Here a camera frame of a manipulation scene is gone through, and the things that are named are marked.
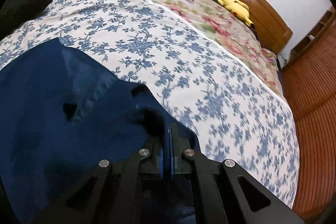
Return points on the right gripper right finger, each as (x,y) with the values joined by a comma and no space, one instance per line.
(224,192)

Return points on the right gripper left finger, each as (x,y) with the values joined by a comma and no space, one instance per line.
(129,191)

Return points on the navy blue suit jacket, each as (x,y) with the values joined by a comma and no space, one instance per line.
(61,113)

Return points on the blue floral white bedsheet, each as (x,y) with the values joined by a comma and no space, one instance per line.
(200,83)

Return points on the wooden louvered wardrobe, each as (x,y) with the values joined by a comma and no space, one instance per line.
(309,87)

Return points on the wooden bed headboard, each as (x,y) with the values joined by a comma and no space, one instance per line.
(244,1)

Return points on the yellow plush toy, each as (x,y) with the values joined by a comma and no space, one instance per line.
(238,9)

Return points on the pink floral quilt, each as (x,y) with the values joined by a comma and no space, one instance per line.
(219,25)

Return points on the black garment on bed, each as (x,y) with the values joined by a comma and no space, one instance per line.
(15,12)

